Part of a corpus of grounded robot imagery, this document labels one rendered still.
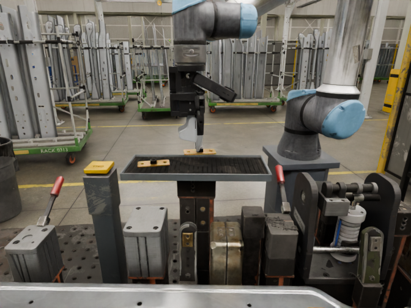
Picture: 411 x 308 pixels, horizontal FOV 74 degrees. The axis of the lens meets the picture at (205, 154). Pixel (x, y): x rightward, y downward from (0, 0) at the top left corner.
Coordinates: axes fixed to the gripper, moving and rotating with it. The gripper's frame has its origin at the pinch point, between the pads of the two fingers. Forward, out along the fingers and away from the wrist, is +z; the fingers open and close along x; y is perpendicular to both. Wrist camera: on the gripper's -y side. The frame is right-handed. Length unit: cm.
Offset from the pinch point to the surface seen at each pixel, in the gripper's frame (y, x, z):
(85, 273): 40, -15, 51
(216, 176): -2.9, 8.5, 5.3
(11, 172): 150, -183, 78
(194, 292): 4.6, 26.7, 21.4
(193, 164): 1.7, 0.0, 5.4
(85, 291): 25.5, 23.5, 21.4
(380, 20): -459, -525, -92
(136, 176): 16.1, 5.4, 5.6
